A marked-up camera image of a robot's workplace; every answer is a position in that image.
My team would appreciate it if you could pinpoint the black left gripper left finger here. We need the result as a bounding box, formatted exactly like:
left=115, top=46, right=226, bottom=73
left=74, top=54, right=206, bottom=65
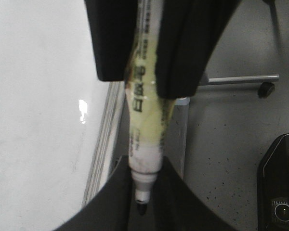
left=84, top=0, right=137, bottom=82

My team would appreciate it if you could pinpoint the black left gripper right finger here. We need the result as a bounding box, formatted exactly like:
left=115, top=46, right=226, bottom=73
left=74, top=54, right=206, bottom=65
left=155, top=0, right=240, bottom=99

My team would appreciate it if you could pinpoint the white whiteboard marker with tape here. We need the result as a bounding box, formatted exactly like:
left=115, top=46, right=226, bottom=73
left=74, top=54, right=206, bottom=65
left=125, top=0, right=175, bottom=216

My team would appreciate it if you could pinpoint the grey metal stand leg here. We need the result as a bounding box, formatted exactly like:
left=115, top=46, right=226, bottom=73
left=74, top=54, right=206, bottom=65
left=199, top=74, right=279, bottom=86

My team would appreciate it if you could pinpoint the black caster wheel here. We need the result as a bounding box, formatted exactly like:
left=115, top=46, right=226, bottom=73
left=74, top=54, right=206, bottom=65
left=257, top=82, right=275, bottom=99

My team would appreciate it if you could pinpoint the white whiteboard with aluminium frame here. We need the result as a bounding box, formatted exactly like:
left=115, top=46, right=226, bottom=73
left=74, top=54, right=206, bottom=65
left=0, top=0, right=119, bottom=231

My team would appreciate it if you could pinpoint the black device with camera lens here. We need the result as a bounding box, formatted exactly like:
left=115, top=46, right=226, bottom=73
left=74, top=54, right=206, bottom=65
left=257, top=134, right=289, bottom=231

